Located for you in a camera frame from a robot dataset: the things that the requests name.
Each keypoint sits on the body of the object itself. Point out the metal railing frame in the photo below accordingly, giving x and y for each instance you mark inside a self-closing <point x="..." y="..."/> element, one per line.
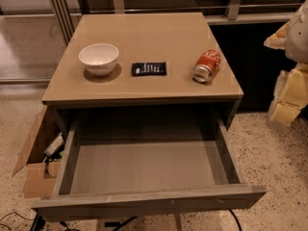
<point x="216" y="11"/>

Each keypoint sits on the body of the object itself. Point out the white ceramic bowl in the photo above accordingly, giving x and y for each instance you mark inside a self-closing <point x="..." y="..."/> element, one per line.
<point x="99" y="59"/>

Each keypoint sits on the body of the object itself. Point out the grey top drawer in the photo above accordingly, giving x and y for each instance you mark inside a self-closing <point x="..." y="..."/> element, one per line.
<point x="170" y="166"/>

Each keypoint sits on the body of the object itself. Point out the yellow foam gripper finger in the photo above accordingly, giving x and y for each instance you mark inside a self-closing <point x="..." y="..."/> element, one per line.
<point x="277" y="40"/>
<point x="290" y="96"/>

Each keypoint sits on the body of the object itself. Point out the open cardboard box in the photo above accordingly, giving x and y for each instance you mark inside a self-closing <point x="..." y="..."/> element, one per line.
<point x="40" y="175"/>

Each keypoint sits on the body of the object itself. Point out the tan drawer cabinet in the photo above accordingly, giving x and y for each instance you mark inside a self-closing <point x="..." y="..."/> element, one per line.
<point x="178" y="39"/>

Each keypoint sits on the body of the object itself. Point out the black snack packet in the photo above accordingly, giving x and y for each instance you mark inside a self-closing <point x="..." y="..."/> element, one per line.
<point x="149" y="69"/>

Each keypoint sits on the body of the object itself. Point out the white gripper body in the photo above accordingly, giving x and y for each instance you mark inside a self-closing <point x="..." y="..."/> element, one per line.
<point x="298" y="36"/>

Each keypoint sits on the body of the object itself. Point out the orange soda can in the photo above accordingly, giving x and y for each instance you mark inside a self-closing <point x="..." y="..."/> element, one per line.
<point x="207" y="66"/>

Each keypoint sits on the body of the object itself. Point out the white device in box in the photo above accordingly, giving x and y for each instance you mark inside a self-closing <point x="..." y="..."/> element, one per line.
<point x="54" y="146"/>

